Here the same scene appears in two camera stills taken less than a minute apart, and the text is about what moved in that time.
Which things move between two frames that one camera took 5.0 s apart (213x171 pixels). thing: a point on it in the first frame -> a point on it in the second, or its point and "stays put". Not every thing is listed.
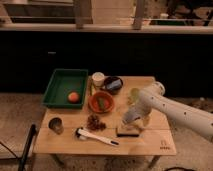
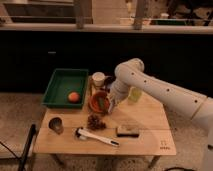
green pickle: [102, 103] stays put
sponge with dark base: [127, 130] stays put
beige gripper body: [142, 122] -> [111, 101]
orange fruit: [73, 97] stays put
